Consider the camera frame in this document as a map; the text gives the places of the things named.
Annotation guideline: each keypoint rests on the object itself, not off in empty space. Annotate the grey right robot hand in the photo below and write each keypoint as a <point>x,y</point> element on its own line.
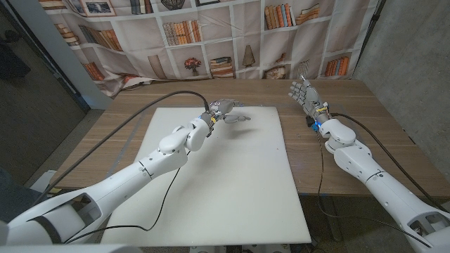
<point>311,100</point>

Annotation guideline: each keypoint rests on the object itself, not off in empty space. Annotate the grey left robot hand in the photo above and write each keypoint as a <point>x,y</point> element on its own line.
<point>225,109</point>

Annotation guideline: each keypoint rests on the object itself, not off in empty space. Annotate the white memory foam sheet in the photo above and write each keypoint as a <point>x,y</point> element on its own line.
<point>239,182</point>

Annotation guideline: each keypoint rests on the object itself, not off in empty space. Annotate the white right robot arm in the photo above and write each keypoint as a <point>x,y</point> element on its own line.
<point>383,196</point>

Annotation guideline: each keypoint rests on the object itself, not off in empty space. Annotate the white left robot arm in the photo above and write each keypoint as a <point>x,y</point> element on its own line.
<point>123,179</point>

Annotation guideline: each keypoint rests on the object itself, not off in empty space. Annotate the black backdrop stand pole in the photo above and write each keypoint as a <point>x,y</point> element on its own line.
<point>372,24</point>

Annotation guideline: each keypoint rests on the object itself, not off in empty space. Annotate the dark metal table leg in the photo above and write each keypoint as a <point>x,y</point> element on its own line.
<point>332,218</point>

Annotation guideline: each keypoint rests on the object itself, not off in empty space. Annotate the white box on floor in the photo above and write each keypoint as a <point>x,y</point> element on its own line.
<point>40,181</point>

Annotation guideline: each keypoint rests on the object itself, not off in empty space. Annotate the person in blue jeans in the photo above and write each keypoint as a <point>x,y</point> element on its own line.
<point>14,196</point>

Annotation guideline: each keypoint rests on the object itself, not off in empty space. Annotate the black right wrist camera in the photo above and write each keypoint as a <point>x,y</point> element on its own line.
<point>309,121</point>

